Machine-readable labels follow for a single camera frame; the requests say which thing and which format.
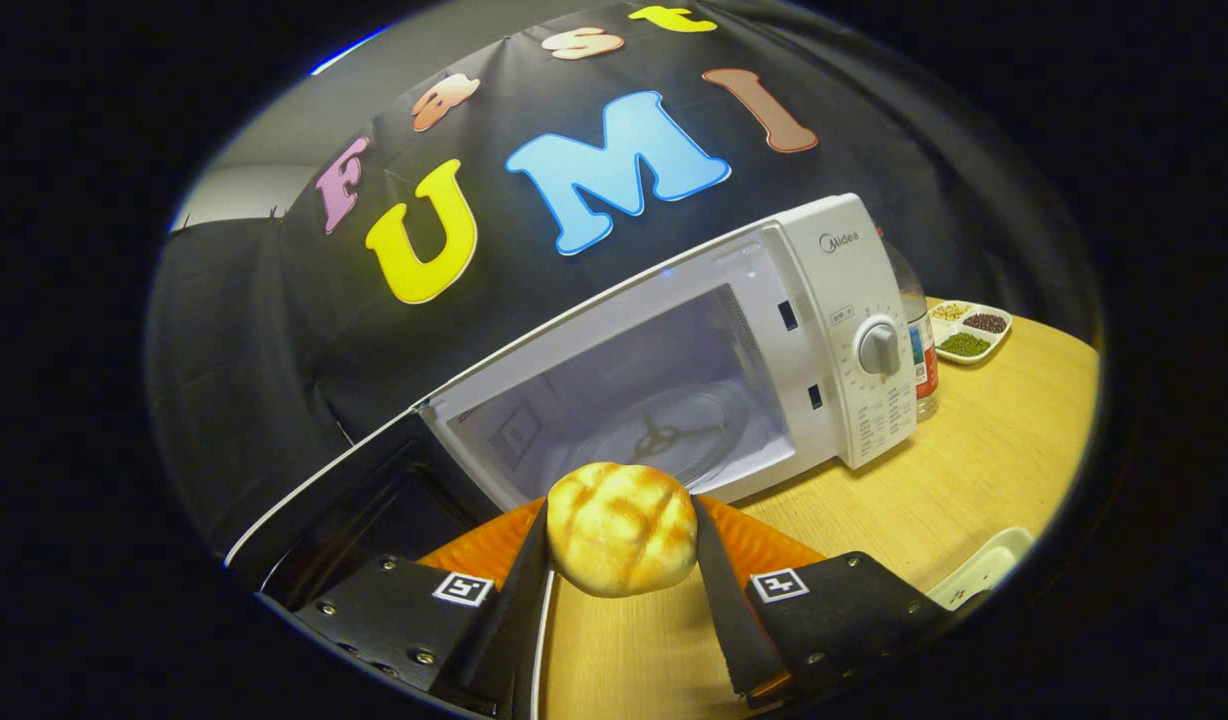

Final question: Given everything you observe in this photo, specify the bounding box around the divided white dish of beans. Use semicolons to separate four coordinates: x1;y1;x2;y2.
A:
929;300;1013;366

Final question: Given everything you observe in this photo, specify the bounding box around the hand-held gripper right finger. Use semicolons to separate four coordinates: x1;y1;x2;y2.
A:
692;495;950;706

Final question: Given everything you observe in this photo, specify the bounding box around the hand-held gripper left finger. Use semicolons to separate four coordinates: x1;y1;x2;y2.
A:
294;498;553;716

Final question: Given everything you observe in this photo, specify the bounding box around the white microwave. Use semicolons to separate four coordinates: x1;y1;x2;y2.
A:
224;193;920;720

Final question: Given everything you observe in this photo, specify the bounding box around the golden bread bun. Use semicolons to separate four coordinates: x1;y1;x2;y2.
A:
546;462;699;599

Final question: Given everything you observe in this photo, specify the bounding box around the clear bottle with red label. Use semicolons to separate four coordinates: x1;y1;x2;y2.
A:
879;228;940;423

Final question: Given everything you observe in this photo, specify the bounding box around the white rectangular plate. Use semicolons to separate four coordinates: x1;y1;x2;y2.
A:
929;527;1035;611

